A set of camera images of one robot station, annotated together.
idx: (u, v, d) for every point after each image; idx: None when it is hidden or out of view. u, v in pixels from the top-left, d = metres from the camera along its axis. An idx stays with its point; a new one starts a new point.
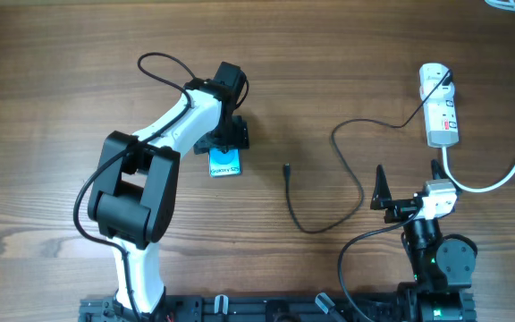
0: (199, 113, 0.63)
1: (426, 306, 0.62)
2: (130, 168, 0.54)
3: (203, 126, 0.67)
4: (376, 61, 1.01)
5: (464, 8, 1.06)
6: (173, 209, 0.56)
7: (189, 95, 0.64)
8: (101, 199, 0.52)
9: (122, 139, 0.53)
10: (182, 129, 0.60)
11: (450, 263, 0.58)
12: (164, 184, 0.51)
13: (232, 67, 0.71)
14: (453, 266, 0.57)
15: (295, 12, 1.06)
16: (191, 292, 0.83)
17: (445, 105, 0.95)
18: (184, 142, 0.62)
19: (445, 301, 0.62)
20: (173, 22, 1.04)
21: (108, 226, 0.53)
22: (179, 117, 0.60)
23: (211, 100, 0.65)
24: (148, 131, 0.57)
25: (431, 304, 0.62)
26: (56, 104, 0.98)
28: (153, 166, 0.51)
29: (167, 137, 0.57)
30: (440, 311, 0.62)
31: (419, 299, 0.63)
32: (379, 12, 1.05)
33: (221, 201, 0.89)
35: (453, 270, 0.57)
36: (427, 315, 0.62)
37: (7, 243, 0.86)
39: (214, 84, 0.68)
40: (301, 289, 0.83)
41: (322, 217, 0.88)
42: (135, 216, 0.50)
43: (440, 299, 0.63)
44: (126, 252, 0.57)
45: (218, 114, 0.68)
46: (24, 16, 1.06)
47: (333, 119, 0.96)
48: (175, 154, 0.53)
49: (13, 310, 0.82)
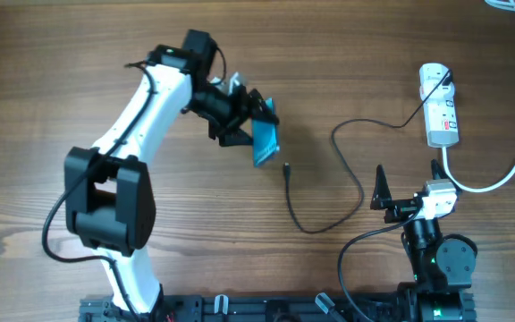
0: (164, 98, 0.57)
1: (426, 306, 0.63)
2: (99, 179, 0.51)
3: (174, 106, 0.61)
4: (376, 61, 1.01)
5: (463, 9, 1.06)
6: (154, 207, 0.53)
7: (150, 78, 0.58)
8: (77, 216, 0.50)
9: (83, 154, 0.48)
10: (149, 123, 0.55)
11: (450, 264, 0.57)
12: (134, 200, 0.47)
13: (201, 34, 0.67)
14: (453, 266, 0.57)
15: (295, 12, 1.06)
16: (191, 292, 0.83)
17: (445, 105, 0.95)
18: (155, 135, 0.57)
19: (446, 301, 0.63)
20: (173, 22, 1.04)
21: (90, 239, 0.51)
22: (142, 112, 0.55)
23: (177, 79, 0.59)
24: (110, 139, 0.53)
25: (431, 303, 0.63)
26: (56, 104, 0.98)
28: (118, 183, 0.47)
29: (131, 143, 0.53)
30: (440, 311, 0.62)
31: (419, 299, 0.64)
32: (379, 12, 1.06)
33: (221, 201, 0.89)
35: (453, 270, 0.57)
36: (426, 315, 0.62)
37: (7, 243, 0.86)
39: (179, 55, 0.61)
40: (302, 289, 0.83)
41: (322, 217, 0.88)
42: (113, 232, 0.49)
43: (440, 300, 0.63)
44: (113, 260, 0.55)
45: (190, 88, 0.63)
46: (25, 17, 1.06)
47: (333, 119, 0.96)
48: (142, 165, 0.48)
49: (13, 310, 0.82)
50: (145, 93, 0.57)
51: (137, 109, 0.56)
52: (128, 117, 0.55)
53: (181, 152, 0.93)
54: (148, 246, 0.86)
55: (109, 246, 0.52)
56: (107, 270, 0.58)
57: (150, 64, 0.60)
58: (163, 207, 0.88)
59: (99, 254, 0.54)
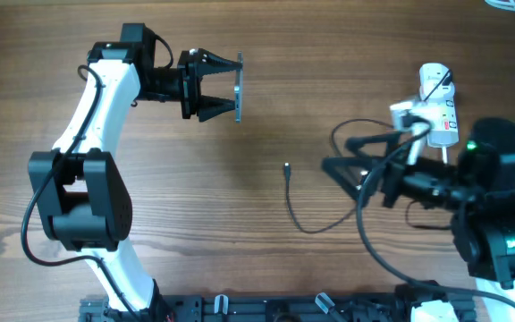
0: (113, 89, 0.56)
1: (494, 234, 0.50)
2: (67, 180, 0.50)
3: (127, 98, 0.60)
4: (376, 61, 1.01)
5: (463, 10, 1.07)
6: (128, 198, 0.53)
7: (95, 73, 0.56)
8: (54, 222, 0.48)
9: (44, 156, 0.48)
10: (104, 115, 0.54)
11: None
12: (106, 190, 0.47)
13: (136, 25, 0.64)
14: None
15: (295, 12, 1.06)
16: (191, 292, 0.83)
17: (445, 105, 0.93)
18: (113, 128, 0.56)
19: None
20: (172, 21, 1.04)
21: (72, 241, 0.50)
22: (94, 105, 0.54)
23: (122, 69, 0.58)
24: (67, 138, 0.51)
25: (503, 230, 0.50)
26: (56, 104, 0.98)
28: (87, 177, 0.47)
29: (90, 138, 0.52)
30: (513, 237, 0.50)
31: (471, 233, 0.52)
32: (379, 12, 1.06)
33: (221, 201, 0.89)
35: None
36: (496, 248, 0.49)
37: (6, 243, 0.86)
39: (119, 46, 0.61)
40: (302, 288, 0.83)
41: (322, 216, 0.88)
42: (93, 228, 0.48)
43: None
44: (101, 258, 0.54)
45: (138, 77, 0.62)
46: (25, 17, 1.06)
47: (333, 119, 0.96)
48: (106, 154, 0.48)
49: (13, 310, 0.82)
50: (94, 88, 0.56)
51: (88, 104, 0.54)
52: (80, 114, 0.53)
53: (180, 152, 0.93)
54: (148, 246, 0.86)
55: (94, 244, 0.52)
56: (96, 271, 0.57)
57: (92, 61, 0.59)
58: (162, 207, 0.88)
59: (84, 255, 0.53)
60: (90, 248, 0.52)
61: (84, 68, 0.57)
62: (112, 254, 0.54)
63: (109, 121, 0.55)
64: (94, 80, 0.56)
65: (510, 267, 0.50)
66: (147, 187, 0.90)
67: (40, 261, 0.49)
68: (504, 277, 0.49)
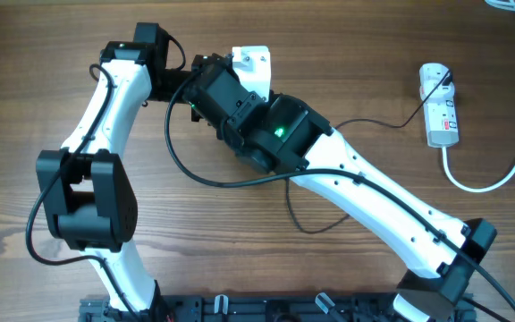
0: (124, 90, 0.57)
1: (267, 136, 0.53)
2: (75, 179, 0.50)
3: (135, 99, 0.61)
4: (376, 61, 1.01)
5: (463, 9, 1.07)
6: (134, 199, 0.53)
7: (106, 73, 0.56)
8: (58, 220, 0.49)
9: (53, 155, 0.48)
10: (113, 117, 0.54)
11: (216, 73, 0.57)
12: (113, 192, 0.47)
13: (150, 24, 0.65)
14: (226, 73, 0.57)
15: (294, 12, 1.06)
16: (191, 292, 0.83)
17: (445, 105, 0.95)
18: (120, 129, 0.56)
19: (288, 119, 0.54)
20: (172, 22, 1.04)
21: (76, 240, 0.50)
22: (105, 105, 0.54)
23: (134, 69, 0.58)
24: (77, 137, 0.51)
25: (269, 128, 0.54)
26: (56, 104, 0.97)
28: (93, 178, 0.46)
29: (99, 138, 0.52)
30: (280, 130, 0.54)
31: (249, 148, 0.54)
32: (379, 12, 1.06)
33: (221, 201, 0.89)
35: (230, 77, 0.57)
36: (274, 146, 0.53)
37: (7, 243, 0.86)
39: (132, 46, 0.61)
40: (302, 289, 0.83)
41: (322, 217, 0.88)
42: (97, 228, 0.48)
43: (278, 120, 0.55)
44: (104, 258, 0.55)
45: (148, 78, 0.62)
46: (25, 17, 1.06)
47: (333, 119, 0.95)
48: (115, 156, 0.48)
49: (12, 310, 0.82)
50: (105, 88, 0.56)
51: (98, 104, 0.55)
52: (90, 114, 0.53)
53: (183, 151, 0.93)
54: (148, 246, 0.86)
55: (97, 244, 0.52)
56: (97, 270, 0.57)
57: (105, 61, 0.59)
58: (163, 207, 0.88)
59: (88, 255, 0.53)
60: (94, 248, 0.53)
61: (97, 67, 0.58)
62: (114, 255, 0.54)
63: (119, 122, 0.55)
64: (106, 80, 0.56)
65: (294, 152, 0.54)
66: (148, 187, 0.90)
67: (45, 260, 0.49)
68: (296, 162, 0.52)
